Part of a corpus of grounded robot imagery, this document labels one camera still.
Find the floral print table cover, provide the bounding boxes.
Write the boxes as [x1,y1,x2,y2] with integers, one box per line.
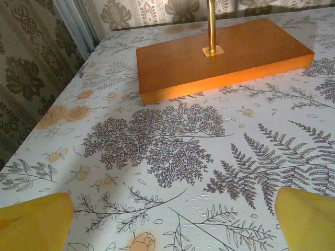
[0,12,335,251]

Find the aluminium frame post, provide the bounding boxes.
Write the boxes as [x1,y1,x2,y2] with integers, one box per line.
[53,0,102,62]

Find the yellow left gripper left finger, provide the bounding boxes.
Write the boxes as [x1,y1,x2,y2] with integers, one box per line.
[0,192,75,251]

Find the gold wire glass rack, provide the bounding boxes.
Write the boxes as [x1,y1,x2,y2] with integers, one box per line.
[136,0,315,105]

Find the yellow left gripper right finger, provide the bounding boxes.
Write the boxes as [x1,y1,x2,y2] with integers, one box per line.
[275,187,335,251]

